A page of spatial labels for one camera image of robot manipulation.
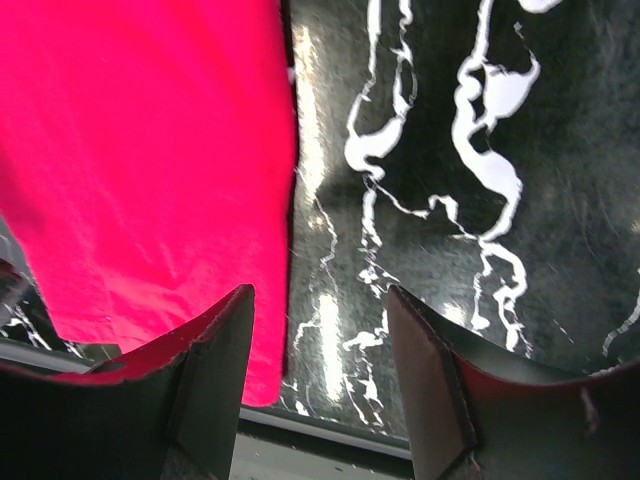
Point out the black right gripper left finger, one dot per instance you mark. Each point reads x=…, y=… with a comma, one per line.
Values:
x=167, y=409

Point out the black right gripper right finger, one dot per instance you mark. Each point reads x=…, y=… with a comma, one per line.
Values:
x=474, y=410

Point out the red t-shirt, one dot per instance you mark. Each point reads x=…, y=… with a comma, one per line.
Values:
x=147, y=155

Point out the aluminium table edge rail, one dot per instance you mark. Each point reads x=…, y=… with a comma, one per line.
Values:
x=272, y=445

